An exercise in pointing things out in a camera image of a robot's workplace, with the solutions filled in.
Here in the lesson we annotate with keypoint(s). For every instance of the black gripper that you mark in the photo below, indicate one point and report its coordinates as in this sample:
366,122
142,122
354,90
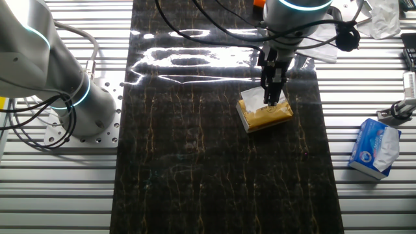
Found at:
276,65

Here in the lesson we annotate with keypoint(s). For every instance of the white napkin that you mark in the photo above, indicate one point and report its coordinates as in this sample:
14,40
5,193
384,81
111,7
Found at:
252,99

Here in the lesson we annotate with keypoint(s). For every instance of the gold tissue pack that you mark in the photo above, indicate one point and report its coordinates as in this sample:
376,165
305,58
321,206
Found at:
266,118

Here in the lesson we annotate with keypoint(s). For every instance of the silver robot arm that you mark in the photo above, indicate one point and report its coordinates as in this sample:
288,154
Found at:
32,48

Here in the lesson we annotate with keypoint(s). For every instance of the dark marble pattern mat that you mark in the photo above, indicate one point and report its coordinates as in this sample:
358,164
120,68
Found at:
195,162

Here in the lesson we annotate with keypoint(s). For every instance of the blue tissue pack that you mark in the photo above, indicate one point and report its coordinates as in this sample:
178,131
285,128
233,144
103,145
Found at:
364,146

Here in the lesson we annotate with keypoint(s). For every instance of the white tissue in blue pack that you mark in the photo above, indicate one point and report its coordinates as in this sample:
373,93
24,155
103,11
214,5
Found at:
386,149

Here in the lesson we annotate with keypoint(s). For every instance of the crumpled white tissue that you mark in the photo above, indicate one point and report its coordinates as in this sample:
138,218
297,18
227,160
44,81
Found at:
385,19

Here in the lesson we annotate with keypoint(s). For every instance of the black keyboard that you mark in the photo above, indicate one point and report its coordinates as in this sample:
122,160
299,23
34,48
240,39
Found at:
410,52

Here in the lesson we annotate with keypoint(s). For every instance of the silver camera mount arm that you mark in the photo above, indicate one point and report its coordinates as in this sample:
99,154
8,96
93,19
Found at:
399,109

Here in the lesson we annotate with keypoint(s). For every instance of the small silver camera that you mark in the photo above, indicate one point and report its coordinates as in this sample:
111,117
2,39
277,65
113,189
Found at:
410,84

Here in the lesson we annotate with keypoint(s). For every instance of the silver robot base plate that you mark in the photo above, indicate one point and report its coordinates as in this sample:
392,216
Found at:
107,138

